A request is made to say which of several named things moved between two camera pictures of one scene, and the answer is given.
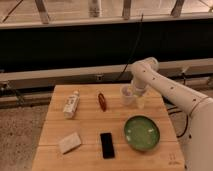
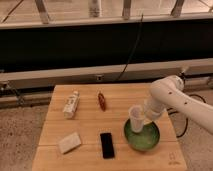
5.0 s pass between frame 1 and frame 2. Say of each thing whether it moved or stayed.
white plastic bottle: stayed
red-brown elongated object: stayed
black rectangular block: stayed
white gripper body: moved
